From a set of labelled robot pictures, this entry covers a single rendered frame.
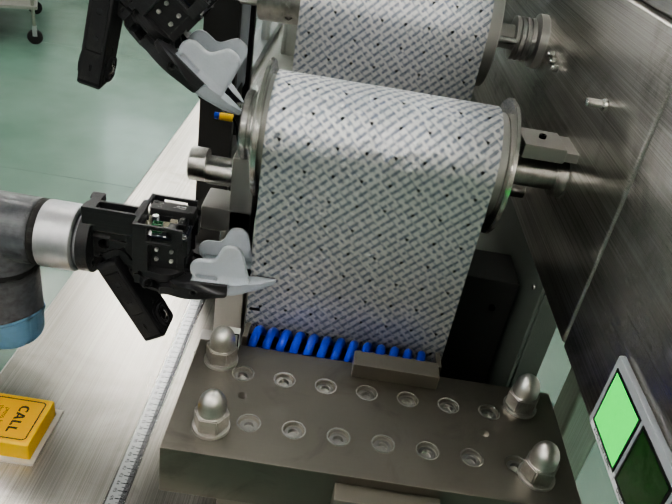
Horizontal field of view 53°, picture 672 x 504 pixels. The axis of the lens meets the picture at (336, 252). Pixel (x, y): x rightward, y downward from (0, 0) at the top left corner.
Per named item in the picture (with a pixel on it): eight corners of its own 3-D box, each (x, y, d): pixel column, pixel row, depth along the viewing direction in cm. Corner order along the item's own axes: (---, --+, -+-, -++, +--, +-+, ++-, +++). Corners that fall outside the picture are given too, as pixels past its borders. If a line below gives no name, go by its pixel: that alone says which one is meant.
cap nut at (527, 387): (500, 392, 75) (512, 362, 73) (532, 397, 75) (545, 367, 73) (505, 416, 72) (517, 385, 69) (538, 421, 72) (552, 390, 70)
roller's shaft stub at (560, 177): (491, 176, 76) (502, 140, 74) (551, 186, 76) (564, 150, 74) (496, 193, 72) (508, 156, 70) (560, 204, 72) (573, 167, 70)
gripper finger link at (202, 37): (274, 81, 72) (211, 15, 68) (236, 115, 74) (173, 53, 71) (277, 71, 75) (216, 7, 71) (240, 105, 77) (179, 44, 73)
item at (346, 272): (245, 328, 79) (259, 189, 70) (440, 359, 80) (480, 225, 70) (244, 330, 79) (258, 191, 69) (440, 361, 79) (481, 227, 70)
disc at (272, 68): (266, 162, 82) (278, 41, 75) (270, 163, 82) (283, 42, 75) (244, 219, 70) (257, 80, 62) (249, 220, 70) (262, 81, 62)
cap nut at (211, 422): (196, 409, 66) (198, 375, 64) (233, 415, 66) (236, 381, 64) (187, 437, 63) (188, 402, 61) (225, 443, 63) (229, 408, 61)
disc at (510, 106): (469, 196, 83) (502, 79, 75) (473, 196, 83) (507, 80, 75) (484, 258, 70) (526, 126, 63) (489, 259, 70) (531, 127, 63)
